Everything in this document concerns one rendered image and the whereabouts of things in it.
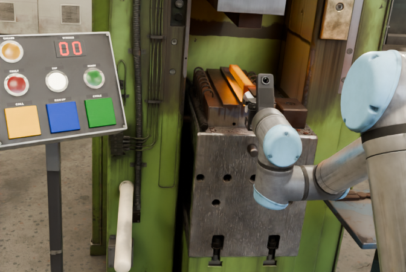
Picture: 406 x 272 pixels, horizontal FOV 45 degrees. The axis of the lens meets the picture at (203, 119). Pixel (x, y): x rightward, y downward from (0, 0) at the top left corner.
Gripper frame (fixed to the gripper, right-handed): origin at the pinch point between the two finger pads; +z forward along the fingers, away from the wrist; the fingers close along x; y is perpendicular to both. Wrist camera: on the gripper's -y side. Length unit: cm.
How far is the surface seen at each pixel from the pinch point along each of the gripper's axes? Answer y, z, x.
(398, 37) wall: 98, 634, 401
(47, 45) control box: -13, -8, -58
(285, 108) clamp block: 6.3, 3.6, 12.1
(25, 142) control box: 8, -24, -61
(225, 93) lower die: 5.4, 13.2, -5.6
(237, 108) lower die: 6.6, 2.8, -3.6
